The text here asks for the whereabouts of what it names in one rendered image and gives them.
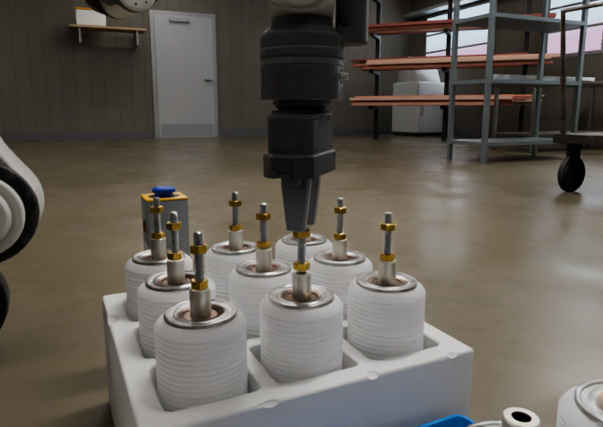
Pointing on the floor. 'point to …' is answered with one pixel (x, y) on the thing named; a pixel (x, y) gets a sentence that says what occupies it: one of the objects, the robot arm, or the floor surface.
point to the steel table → (535, 100)
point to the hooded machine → (412, 120)
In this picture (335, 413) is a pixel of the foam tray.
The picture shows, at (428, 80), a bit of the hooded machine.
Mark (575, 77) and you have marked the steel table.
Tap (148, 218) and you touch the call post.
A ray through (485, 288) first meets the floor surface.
